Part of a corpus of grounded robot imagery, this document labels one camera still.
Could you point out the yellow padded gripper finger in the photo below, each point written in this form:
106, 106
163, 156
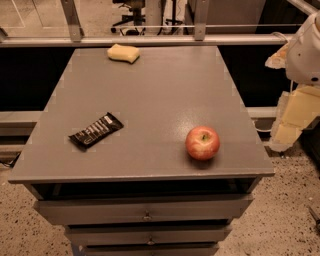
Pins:
296, 110

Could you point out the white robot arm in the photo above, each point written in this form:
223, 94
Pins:
300, 56

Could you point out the red apple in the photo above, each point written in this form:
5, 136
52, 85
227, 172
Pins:
202, 143

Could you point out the top grey drawer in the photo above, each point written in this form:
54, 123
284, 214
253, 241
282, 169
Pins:
86, 212

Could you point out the grey drawer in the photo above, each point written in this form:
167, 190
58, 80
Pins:
148, 235
155, 250
86, 212

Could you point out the yellow sponge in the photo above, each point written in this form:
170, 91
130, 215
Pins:
123, 53

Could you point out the grey drawer cabinet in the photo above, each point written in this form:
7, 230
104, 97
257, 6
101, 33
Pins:
162, 96

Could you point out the black office chair base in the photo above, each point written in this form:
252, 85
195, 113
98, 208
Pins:
131, 20

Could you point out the black snack bar wrapper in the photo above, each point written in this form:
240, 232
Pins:
97, 131

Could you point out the bottom grey drawer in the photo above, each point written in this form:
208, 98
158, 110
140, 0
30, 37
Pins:
155, 250

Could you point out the middle grey drawer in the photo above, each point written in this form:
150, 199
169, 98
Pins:
148, 235

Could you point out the metal railing frame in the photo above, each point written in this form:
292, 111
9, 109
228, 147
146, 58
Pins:
96, 23

